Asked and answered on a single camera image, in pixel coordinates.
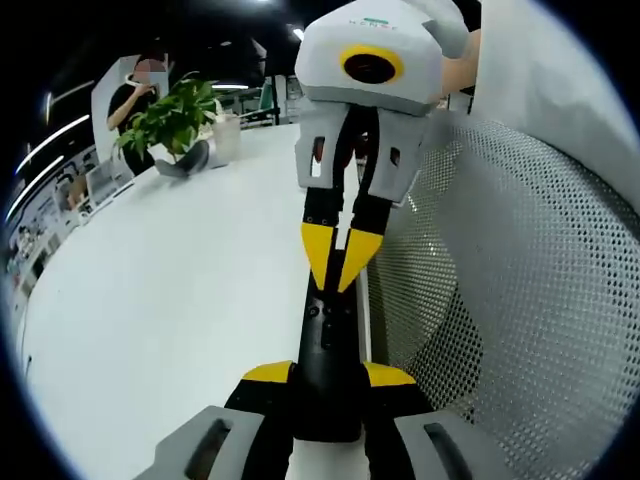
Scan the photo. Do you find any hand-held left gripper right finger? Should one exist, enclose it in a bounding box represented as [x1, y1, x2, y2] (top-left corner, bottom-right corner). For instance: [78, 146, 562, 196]
[360, 359, 484, 480]

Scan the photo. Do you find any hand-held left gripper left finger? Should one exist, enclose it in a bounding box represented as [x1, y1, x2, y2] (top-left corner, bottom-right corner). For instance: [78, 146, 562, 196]
[154, 359, 300, 480]

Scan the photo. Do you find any black remote control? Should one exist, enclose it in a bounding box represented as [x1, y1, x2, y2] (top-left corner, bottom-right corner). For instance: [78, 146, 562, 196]
[292, 244, 365, 445]

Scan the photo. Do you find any person's white shirt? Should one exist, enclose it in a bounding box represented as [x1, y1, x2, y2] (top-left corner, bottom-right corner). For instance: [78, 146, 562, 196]
[472, 0, 640, 151]

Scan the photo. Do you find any dark curved headset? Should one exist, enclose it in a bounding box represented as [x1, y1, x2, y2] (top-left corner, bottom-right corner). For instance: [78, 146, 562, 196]
[154, 140, 212, 178]

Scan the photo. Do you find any white mesh basket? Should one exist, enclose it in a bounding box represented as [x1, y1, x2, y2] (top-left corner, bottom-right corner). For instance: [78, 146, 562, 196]
[367, 118, 640, 480]

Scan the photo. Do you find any green potted plant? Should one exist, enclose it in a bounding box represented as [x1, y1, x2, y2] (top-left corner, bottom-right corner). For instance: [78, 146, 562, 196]
[113, 72, 243, 171]

